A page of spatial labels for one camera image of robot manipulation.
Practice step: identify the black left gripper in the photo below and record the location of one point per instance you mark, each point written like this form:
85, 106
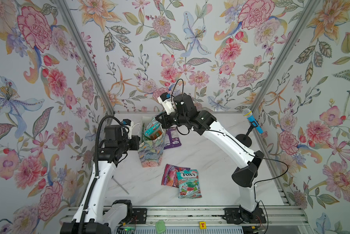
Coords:
135, 142

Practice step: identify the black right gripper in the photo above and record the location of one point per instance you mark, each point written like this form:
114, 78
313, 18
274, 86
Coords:
164, 120

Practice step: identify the green Fox's candy bag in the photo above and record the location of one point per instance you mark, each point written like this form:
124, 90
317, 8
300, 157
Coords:
153, 130
188, 184

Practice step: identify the purple snack packet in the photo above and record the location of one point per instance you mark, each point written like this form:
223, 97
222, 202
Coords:
172, 139

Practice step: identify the floral white paper bag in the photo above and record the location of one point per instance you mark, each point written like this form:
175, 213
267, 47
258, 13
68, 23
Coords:
150, 152

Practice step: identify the pink purple Fox's candy bag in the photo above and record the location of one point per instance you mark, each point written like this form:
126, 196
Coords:
170, 175

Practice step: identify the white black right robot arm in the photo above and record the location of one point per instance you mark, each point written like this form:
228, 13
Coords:
247, 160

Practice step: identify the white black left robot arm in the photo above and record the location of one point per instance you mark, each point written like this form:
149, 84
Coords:
91, 218

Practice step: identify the blue microphone on black stand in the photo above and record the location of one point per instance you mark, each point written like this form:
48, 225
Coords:
253, 124

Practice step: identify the green tag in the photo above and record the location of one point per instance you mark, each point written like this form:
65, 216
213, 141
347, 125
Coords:
160, 227

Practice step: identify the yellow T label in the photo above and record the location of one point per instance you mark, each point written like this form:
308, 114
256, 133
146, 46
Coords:
202, 225

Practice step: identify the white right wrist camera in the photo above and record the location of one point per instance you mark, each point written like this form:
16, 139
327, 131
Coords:
166, 101

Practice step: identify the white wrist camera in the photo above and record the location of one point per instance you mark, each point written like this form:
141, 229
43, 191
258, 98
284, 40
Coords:
128, 126
166, 101

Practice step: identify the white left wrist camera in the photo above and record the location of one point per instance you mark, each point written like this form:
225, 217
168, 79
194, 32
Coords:
128, 126

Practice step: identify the black handled screwdriver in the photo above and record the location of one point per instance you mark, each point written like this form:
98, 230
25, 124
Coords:
120, 185

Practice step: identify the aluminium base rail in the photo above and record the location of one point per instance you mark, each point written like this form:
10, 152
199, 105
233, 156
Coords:
215, 215

